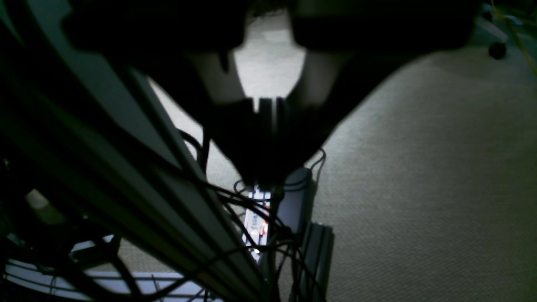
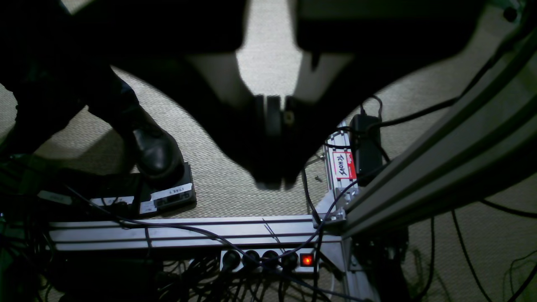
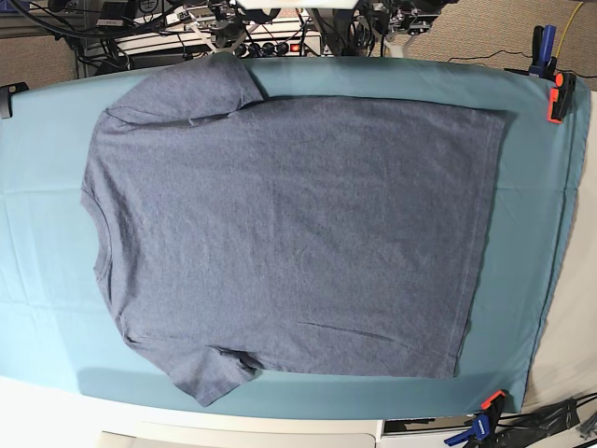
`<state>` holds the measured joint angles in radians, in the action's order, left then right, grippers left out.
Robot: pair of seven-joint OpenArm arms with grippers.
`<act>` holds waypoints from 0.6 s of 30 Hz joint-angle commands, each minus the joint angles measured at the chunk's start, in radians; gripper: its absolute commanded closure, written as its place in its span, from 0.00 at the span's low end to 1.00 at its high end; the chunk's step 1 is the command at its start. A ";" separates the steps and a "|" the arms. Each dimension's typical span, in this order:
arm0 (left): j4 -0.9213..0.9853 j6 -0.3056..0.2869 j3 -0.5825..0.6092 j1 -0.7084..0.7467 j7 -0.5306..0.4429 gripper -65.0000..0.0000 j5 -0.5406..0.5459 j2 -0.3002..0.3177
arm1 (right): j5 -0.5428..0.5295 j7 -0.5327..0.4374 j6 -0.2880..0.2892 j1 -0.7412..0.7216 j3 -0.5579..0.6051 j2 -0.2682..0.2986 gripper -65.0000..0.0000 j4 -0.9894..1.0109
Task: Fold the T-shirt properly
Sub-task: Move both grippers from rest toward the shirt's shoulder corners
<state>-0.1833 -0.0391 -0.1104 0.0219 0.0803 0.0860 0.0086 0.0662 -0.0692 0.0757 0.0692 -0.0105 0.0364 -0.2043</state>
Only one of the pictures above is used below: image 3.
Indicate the grey-blue T-shirt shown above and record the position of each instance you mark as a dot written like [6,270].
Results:
[329,235]

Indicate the white power strip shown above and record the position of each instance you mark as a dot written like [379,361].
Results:
[275,40]

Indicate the teal table cloth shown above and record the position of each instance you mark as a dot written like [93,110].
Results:
[56,331]

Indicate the orange blue clamp bottom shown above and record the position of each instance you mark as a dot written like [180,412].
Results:
[483,425]

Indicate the orange black clamp top right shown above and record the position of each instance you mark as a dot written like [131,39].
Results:
[561,96]

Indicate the blue clamp top right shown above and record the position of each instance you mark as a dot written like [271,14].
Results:
[543,63]

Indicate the black bag bottom right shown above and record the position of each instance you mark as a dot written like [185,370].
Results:
[540,424]

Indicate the black clamp left edge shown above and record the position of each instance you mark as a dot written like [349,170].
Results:
[6,93]

